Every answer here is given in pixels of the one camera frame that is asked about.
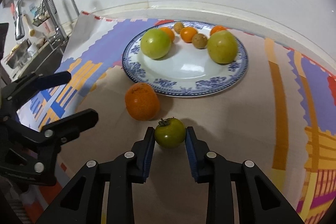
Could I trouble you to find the large green apple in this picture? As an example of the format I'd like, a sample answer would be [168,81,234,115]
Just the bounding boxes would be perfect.
[140,28,172,60]
[207,30,239,64]

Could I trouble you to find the chrome kitchen faucet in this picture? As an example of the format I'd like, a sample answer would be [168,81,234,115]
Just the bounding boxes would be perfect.
[15,0,68,42]

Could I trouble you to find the stainless steel double sink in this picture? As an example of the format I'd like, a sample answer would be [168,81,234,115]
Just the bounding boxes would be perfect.
[4,39,67,81]

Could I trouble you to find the colourful patterned tablecloth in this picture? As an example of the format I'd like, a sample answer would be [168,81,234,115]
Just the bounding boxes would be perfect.
[19,13,335,223]

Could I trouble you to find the large orange mandarin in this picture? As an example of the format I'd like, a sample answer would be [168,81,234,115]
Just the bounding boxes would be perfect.
[125,83,161,121]

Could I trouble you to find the wooden dish brush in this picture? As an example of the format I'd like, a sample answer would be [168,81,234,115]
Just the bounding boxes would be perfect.
[23,14,35,37]

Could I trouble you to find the small orange mandarin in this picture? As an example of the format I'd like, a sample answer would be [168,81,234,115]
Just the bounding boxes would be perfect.
[179,27,198,43]
[160,27,175,42]

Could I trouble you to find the small brown passion fruit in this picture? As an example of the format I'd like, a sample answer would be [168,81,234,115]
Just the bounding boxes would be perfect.
[173,22,185,34]

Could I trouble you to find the black wire sponge basket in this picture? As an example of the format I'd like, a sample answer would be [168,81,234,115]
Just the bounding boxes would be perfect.
[33,0,57,27]

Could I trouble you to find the small green tomato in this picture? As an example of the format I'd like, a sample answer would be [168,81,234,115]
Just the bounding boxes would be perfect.
[154,117,186,148]

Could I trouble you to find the blue white porcelain plate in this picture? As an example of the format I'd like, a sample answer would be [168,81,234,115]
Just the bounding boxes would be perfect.
[122,32,248,98]

